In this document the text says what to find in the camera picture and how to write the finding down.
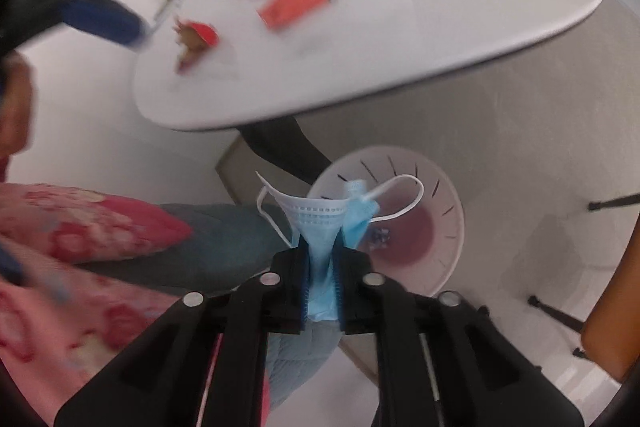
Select brown leather chair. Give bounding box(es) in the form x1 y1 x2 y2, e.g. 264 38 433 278
526 193 640 384

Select red and brown wrapper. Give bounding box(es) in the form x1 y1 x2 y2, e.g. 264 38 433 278
172 19 220 76

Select person's left hand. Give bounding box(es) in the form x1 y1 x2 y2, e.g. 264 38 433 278
0 51 37 160

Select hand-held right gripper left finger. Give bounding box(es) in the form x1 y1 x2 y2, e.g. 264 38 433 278
54 247 311 427

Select blue face mask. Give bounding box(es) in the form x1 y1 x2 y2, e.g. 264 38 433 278
256 171 426 323

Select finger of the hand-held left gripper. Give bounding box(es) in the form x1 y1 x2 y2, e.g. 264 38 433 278
59 0 149 51

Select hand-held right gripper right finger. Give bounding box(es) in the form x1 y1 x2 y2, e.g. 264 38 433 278
335 247 586 427

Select red packet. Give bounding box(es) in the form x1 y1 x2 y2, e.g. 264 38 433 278
257 0 337 31

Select dark table pedestal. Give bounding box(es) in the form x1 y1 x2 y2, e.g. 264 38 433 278
239 114 332 186

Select white trash bin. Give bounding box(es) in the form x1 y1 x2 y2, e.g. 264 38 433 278
305 146 466 298

